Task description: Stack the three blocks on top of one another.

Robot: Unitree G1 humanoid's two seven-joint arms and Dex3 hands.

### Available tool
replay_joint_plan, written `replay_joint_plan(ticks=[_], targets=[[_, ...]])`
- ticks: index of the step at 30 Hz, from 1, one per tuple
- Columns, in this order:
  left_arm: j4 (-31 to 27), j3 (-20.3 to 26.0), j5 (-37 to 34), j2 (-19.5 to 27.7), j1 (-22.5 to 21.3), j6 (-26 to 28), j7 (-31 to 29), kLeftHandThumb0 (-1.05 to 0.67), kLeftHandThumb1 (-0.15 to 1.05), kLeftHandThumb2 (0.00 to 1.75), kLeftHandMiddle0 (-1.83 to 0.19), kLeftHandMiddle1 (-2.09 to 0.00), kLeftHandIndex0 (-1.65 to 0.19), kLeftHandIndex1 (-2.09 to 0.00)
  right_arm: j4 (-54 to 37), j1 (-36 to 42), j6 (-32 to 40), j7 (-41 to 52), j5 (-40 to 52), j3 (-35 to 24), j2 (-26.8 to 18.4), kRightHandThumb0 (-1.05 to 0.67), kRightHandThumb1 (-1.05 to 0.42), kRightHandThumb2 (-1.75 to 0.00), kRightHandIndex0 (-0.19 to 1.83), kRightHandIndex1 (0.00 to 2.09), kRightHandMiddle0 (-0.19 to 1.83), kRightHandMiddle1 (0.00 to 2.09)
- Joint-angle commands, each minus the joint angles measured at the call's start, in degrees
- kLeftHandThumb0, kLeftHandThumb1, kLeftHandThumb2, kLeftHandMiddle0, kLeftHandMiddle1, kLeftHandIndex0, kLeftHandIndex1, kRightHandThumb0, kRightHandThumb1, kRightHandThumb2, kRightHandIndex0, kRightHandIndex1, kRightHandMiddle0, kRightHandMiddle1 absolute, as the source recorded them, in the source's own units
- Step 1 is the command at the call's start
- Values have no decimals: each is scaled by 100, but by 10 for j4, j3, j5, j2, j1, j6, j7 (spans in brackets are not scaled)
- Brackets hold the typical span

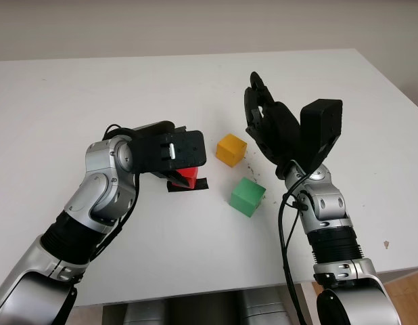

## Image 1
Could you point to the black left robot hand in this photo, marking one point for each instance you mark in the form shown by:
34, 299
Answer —
158, 127

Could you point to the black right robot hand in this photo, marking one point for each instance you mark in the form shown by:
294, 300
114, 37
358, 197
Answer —
276, 132

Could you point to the yellow cube block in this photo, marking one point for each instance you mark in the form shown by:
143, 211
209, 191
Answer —
231, 150

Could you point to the red cube block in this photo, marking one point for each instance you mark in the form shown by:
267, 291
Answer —
190, 174

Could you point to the green cube block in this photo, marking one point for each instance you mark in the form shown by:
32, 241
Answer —
246, 198

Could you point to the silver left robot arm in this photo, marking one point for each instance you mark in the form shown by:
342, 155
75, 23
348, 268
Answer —
100, 189

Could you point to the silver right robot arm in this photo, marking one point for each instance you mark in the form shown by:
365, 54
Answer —
327, 206

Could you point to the black tape strip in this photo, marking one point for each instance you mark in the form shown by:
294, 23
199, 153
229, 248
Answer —
202, 184

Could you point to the grey robot thigh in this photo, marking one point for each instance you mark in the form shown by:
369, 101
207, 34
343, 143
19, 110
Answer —
143, 313
263, 308

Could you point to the dark grey robot waist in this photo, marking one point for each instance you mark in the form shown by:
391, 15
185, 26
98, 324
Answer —
204, 309

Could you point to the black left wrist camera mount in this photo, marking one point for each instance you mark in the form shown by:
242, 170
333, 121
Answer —
182, 149

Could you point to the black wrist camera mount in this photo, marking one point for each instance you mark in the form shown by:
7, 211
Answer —
320, 125
182, 149

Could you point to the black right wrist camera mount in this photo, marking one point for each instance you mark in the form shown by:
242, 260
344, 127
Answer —
320, 125

